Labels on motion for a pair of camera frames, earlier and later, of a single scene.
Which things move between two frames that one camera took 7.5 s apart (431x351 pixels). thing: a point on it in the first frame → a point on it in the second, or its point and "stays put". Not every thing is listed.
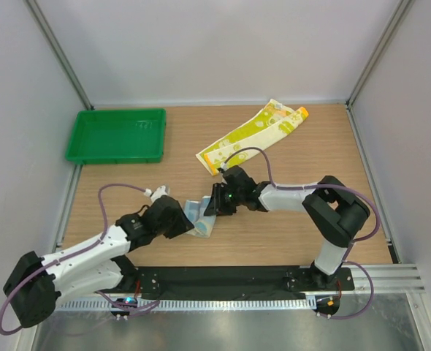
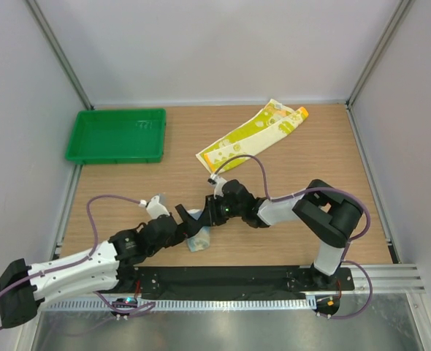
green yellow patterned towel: [275, 119] stays put
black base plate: [235, 279] stays put
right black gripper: [217, 206] → [211, 210]
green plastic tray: [118, 136] stays put
